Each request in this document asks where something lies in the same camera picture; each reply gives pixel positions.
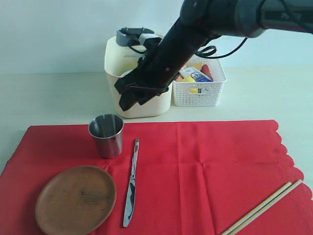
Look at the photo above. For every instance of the red paper table mat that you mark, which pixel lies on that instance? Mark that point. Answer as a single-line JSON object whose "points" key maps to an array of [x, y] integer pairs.
{"points": [[192, 178]]}

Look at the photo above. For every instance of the small blue milk carton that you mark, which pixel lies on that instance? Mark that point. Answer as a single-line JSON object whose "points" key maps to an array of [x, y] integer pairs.
{"points": [[196, 74]]}

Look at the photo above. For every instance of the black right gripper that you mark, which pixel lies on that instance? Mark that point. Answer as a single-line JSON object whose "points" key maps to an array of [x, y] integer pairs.
{"points": [[159, 67]]}

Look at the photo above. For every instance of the stainless steel cup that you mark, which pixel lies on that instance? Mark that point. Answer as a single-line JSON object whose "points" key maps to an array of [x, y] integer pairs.
{"points": [[107, 134]]}

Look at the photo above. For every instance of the yellow cheese wedge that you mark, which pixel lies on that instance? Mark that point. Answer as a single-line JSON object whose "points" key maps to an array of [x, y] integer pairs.
{"points": [[198, 66]]}

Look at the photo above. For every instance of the silver table knife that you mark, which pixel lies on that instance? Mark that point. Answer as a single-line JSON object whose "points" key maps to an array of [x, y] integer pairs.
{"points": [[131, 192]]}

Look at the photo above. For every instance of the orange carrot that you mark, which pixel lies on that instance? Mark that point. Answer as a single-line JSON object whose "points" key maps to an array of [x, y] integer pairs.
{"points": [[205, 69]]}

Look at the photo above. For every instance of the lower wooden chopstick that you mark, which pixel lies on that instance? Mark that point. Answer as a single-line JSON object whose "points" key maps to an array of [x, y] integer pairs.
{"points": [[268, 206]]}

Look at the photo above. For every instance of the cream plastic bin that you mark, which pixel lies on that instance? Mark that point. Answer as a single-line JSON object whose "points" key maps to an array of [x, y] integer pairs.
{"points": [[118, 60]]}

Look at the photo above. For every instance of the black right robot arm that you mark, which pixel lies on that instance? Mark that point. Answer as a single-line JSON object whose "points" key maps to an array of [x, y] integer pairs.
{"points": [[199, 22]]}

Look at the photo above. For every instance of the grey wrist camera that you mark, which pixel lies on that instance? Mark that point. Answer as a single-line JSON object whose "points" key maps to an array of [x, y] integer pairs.
{"points": [[130, 36]]}

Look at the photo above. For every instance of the wooden chopstick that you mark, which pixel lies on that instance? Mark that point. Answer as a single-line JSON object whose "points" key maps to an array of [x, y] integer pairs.
{"points": [[268, 206], [256, 209]]}

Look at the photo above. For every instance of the white perforated plastic basket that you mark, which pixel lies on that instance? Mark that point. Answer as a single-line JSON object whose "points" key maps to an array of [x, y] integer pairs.
{"points": [[200, 94]]}

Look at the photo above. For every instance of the yellow lemon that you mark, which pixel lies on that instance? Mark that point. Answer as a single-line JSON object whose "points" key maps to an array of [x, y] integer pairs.
{"points": [[188, 79]]}

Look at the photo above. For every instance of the upper wooden chopstick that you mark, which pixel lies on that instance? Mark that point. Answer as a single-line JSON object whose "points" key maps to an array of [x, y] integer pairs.
{"points": [[256, 209]]}

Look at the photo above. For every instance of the brown wooden plate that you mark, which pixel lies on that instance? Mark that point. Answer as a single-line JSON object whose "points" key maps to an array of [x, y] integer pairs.
{"points": [[76, 201]]}

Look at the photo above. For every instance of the white ceramic bowl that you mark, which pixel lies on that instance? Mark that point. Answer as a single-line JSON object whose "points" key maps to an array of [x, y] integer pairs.
{"points": [[125, 73]]}

